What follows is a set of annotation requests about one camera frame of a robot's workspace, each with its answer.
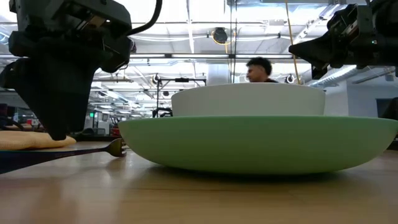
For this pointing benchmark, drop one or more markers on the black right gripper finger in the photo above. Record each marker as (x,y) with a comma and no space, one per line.
(314,48)
(318,70)

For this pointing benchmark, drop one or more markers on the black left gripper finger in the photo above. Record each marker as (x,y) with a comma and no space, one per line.
(77,93)
(40,90)

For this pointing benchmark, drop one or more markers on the iridescent metal fork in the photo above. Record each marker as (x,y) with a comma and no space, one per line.
(18,160)

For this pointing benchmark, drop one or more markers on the white bowl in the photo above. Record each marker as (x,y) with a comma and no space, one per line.
(248,99)

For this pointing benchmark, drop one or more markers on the green plate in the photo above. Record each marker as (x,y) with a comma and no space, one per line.
(258,146)

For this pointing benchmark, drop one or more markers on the small black ceiling reel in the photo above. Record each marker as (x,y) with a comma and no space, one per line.
(155,79)
(289,78)

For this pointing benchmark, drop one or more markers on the red box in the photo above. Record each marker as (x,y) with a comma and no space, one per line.
(32,122)

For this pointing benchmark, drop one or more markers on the tan cloth napkin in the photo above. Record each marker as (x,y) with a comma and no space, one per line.
(21,140)

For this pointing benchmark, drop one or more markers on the person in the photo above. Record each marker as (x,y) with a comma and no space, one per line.
(259,70)

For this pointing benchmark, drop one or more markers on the white building column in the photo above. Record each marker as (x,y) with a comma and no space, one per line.
(218,74)

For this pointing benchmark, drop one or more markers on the long ceiling light bar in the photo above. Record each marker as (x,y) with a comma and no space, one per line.
(199,56)

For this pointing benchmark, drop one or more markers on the silver ventilation duct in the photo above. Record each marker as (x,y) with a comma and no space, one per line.
(342,74)

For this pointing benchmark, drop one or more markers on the dark wall window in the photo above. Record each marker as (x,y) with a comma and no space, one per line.
(382,107)

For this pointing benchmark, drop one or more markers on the black metal stand frame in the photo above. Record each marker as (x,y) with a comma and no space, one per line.
(157,93)

